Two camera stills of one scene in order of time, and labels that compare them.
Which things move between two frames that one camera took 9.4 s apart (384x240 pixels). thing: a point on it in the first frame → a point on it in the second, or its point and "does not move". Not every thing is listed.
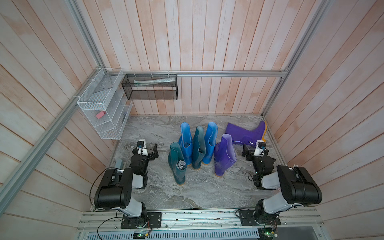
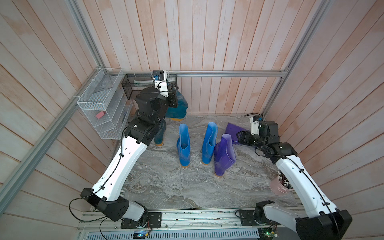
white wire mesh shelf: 106,104 does not move
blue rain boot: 185,142 does not move
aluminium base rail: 296,224 does not move
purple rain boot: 224,154 does not move
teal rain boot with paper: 177,163 → 158,138
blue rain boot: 211,139 does not move
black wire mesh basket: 150,87 does not move
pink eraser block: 100,114 does not move
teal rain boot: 199,148 → 178,113
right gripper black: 246,152 → 245,136
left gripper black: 150,154 → 172,96
